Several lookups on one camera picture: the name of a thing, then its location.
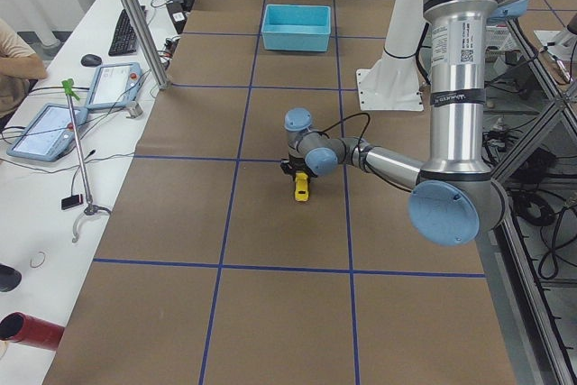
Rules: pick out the small black red device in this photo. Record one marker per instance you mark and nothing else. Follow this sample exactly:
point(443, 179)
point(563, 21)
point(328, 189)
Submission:
point(71, 201)

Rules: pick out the blue teach pendant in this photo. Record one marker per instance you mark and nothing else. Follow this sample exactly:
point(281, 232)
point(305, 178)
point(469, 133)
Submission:
point(47, 137)
point(114, 86)

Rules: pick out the white plastic basket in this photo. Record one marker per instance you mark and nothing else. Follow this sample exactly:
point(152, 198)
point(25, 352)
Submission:
point(499, 38)

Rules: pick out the yellow beetle toy car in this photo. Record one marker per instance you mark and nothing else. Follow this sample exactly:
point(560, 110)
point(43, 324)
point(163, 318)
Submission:
point(301, 192)

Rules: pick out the blue teach pendant near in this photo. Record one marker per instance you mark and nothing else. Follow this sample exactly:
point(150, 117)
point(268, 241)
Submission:
point(47, 137)

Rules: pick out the blue teach pendant far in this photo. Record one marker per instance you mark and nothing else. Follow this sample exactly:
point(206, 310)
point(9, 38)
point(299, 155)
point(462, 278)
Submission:
point(114, 86)

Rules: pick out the black computer keyboard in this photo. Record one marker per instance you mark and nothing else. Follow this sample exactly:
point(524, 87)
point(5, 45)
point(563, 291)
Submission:
point(124, 40)

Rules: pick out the aluminium frame post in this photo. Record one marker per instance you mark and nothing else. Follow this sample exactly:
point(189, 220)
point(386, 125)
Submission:
point(138, 21)

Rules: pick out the light blue plastic bin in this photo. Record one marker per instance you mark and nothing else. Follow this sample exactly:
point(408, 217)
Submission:
point(297, 27)

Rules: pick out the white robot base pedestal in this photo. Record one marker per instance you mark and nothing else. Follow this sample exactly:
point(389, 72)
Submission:
point(392, 84)

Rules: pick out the rubber band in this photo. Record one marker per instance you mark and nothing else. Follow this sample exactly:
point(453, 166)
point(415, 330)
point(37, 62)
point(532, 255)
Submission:
point(37, 259)

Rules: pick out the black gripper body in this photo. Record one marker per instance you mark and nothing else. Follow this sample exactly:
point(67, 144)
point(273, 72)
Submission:
point(297, 166)

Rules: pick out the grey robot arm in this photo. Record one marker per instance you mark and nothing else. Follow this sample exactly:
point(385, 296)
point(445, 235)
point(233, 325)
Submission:
point(452, 195)

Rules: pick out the metal reacher grabber tool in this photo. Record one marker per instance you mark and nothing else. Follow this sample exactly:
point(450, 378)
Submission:
point(91, 207)

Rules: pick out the black computer mouse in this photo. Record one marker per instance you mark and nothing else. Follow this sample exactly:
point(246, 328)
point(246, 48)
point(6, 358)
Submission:
point(91, 60)

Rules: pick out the red cylinder tube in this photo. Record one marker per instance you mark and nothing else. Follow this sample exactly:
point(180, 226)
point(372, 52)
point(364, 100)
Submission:
point(20, 328)

